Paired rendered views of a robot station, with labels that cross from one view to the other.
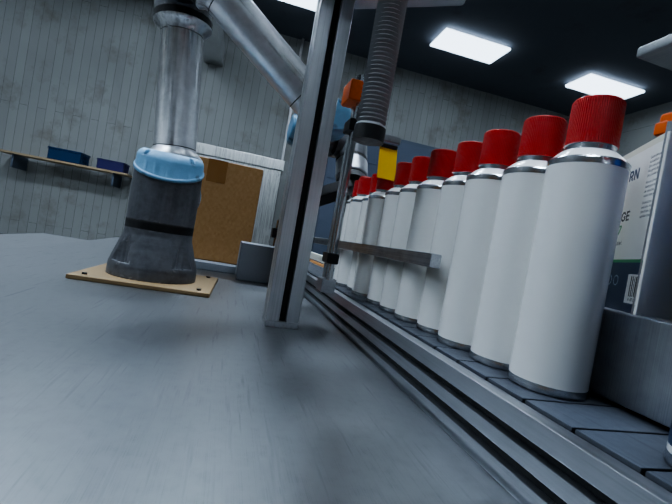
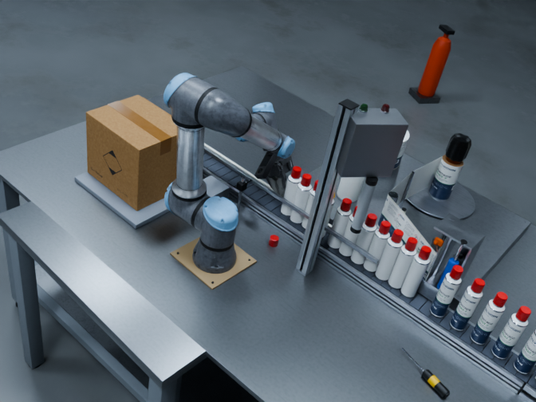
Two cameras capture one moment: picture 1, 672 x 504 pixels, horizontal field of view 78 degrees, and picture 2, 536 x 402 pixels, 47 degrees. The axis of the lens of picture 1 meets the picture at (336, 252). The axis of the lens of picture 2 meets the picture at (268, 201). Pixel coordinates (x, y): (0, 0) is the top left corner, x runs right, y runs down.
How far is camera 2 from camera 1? 1.90 m
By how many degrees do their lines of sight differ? 53
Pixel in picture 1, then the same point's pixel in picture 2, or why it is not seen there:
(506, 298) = (400, 277)
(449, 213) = (380, 246)
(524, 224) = (407, 265)
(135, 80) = not seen: outside the picture
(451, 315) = (382, 274)
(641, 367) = (425, 289)
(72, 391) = (339, 341)
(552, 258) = (415, 278)
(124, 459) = (367, 348)
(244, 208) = not seen: hidden behind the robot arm
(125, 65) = not seen: outside the picture
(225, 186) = (171, 151)
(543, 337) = (411, 290)
